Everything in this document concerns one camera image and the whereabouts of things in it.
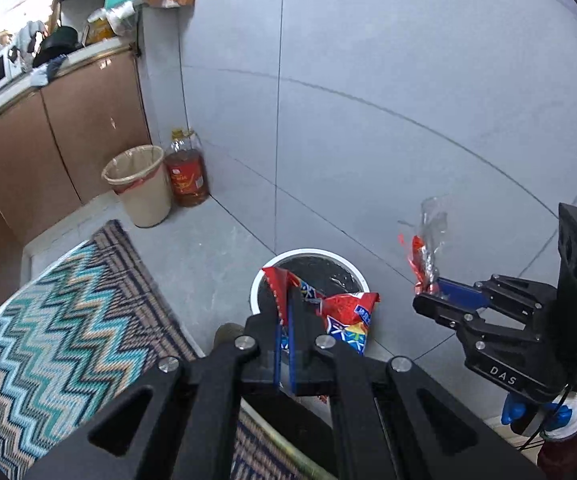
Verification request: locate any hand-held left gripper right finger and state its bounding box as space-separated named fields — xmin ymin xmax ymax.
xmin=287 ymin=285 xmax=544 ymax=480

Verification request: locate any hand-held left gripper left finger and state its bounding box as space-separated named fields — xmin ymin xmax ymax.
xmin=23 ymin=309 xmax=283 ymax=480

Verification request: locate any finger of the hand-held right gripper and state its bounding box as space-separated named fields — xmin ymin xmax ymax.
xmin=413 ymin=294 xmax=524 ymax=346
xmin=439 ymin=275 xmax=557 ymax=326

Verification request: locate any clear red wrapper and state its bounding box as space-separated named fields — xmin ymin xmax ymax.
xmin=397 ymin=195 xmax=449 ymax=295

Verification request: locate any red snack bag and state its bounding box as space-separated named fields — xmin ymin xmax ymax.
xmin=261 ymin=266 xmax=381 ymax=403

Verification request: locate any white trash bin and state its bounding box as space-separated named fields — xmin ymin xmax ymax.
xmin=250 ymin=248 xmax=370 ymax=326

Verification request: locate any person's right forearm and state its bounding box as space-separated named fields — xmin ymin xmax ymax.
xmin=536 ymin=402 xmax=577 ymax=468

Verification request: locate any beige trash bin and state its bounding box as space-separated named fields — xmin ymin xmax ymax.
xmin=101 ymin=144 xmax=172 ymax=228

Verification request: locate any person's right hand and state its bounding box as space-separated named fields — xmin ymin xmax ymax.
xmin=501 ymin=391 xmax=577 ymax=442

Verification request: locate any person's shoe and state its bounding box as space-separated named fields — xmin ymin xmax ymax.
xmin=213 ymin=323 xmax=246 ymax=356

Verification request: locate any cooking oil bottle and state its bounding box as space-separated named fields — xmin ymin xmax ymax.
xmin=164 ymin=129 xmax=210 ymax=207

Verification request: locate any zigzag patterned rug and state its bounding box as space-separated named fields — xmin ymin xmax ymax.
xmin=0 ymin=219 xmax=329 ymax=480

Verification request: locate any brown kitchen counter cabinet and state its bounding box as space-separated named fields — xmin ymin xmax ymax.
xmin=0 ymin=42 xmax=152 ymax=246

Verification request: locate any blue cloth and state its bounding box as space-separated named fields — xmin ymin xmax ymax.
xmin=29 ymin=56 xmax=68 ymax=87

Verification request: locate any yellow packet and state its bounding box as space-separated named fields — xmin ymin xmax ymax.
xmin=87 ymin=17 xmax=117 ymax=44

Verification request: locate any clear plastic container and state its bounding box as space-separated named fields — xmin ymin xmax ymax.
xmin=104 ymin=0 xmax=136 ymax=36

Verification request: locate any black pot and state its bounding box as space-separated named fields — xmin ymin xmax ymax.
xmin=32 ymin=26 xmax=84 ymax=68

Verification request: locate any grey cloth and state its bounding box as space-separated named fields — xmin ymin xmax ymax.
xmin=12 ymin=20 xmax=46 ymax=56

